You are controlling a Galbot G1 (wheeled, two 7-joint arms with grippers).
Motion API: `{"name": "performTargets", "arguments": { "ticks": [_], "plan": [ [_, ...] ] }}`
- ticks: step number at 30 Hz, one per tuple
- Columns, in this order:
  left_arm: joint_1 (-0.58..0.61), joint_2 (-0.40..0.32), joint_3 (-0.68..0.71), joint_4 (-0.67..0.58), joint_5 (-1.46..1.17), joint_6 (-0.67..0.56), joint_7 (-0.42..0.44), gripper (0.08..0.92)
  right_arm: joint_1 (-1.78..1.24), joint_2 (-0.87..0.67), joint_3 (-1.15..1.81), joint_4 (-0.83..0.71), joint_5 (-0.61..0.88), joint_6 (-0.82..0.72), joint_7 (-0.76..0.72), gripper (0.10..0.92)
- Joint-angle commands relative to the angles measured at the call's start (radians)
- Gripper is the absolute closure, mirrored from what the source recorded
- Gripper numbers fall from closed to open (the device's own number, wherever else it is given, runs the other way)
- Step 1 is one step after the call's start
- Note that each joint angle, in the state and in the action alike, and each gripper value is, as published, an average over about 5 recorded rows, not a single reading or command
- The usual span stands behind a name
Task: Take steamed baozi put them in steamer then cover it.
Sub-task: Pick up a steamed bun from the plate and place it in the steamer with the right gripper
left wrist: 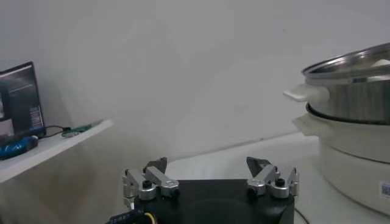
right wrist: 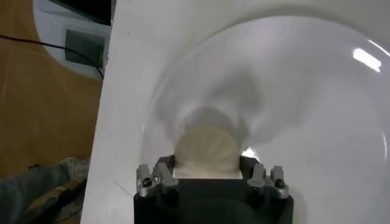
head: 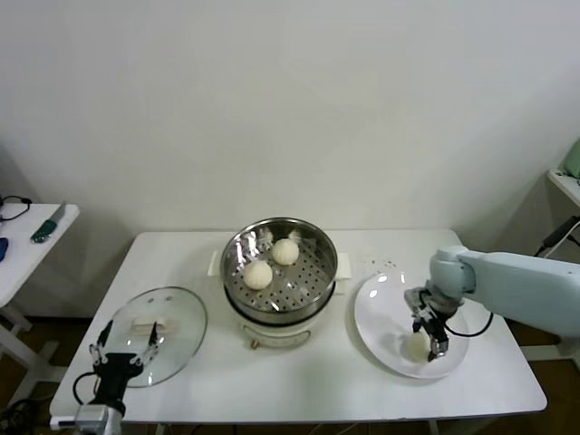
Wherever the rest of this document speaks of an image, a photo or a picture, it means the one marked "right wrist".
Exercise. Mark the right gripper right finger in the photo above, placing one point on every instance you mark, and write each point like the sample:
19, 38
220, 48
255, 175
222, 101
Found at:
262, 179

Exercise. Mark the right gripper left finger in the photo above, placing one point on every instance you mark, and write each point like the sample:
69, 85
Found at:
163, 178

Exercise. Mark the white steamed baozi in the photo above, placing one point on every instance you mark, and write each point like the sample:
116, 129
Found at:
207, 152

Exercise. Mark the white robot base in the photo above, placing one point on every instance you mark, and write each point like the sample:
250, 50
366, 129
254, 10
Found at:
50, 33

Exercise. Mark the large white plate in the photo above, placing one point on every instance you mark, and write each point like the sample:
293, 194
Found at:
304, 121

